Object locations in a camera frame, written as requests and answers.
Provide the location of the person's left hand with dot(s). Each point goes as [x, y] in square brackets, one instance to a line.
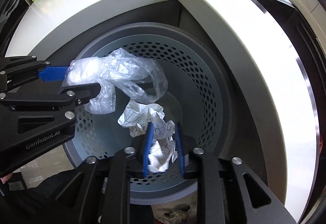
[5, 178]

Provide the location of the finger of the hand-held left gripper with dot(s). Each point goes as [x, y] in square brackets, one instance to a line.
[81, 90]
[53, 73]

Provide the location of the grey perforated trash bin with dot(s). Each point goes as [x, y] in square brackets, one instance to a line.
[201, 91]

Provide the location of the clear plastic bag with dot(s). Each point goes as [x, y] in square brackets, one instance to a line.
[122, 68]

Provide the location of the printed paper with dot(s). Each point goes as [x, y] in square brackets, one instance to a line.
[142, 114]

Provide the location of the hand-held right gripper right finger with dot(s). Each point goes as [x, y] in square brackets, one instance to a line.
[179, 149]

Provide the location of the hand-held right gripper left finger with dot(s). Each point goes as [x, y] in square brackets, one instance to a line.
[147, 149]

